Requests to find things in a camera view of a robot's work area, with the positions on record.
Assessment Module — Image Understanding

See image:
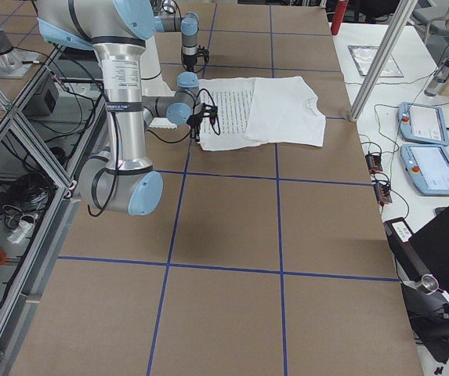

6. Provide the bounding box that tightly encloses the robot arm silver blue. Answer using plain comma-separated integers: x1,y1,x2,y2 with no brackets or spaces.
38,1,220,217
154,12,210,73

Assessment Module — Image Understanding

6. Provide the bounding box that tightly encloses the blue teach pendant far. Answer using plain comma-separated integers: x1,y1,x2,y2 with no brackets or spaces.
397,102,449,146

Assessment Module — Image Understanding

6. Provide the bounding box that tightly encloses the black laptop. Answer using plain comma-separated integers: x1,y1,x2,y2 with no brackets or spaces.
384,206,449,363

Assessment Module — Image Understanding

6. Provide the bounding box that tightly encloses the blue teach pendant near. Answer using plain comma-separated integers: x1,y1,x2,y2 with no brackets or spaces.
400,144,449,197

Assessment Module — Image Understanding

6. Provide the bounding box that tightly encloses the white long-sleeve printed shirt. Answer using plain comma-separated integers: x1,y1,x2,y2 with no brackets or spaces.
200,76,326,151

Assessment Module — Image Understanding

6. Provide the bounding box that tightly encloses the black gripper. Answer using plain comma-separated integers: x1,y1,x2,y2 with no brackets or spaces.
181,45,210,71
187,103,219,142

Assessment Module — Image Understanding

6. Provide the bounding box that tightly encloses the aluminium camera post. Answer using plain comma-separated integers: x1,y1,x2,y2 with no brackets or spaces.
348,0,418,122

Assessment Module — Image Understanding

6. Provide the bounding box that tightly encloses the blue teach pendant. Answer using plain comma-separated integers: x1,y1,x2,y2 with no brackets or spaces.
397,102,449,146
400,144,449,197

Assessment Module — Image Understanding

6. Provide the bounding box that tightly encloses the aluminium frame rack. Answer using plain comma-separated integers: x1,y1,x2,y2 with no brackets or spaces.
0,48,106,375

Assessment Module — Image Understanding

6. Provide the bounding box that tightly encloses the red cylinder bottle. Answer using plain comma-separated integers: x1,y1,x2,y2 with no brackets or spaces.
331,0,348,36

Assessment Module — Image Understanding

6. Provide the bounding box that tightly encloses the clear water bottle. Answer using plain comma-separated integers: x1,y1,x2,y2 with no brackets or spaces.
424,56,449,97

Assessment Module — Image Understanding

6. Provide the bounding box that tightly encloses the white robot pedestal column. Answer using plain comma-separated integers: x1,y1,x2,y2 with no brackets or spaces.
139,37,172,96

